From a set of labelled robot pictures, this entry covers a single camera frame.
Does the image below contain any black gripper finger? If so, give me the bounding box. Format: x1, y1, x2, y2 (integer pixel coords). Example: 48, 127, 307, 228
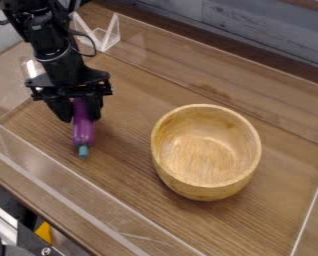
86, 95, 103, 121
46, 98, 74, 123

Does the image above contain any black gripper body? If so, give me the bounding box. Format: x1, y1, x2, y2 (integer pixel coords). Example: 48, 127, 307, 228
24, 49, 112, 101

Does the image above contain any purple toy eggplant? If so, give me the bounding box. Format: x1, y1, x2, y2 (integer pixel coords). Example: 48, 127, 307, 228
74, 98, 95, 158

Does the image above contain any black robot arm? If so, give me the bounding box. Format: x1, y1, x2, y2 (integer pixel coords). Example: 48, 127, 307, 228
0, 0, 112, 123

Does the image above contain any brown wooden bowl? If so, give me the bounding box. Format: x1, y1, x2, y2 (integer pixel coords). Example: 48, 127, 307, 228
151, 104, 262, 201

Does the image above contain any yellow warning label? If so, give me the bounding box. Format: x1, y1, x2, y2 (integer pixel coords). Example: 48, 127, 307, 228
35, 222, 54, 244

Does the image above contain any clear acrylic corner bracket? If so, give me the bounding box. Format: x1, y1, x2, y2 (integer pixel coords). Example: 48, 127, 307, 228
72, 13, 120, 52

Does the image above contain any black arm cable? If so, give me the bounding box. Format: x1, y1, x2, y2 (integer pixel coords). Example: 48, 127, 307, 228
70, 29, 99, 58

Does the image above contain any clear acrylic tray wall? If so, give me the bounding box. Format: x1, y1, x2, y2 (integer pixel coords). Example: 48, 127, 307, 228
0, 124, 204, 256

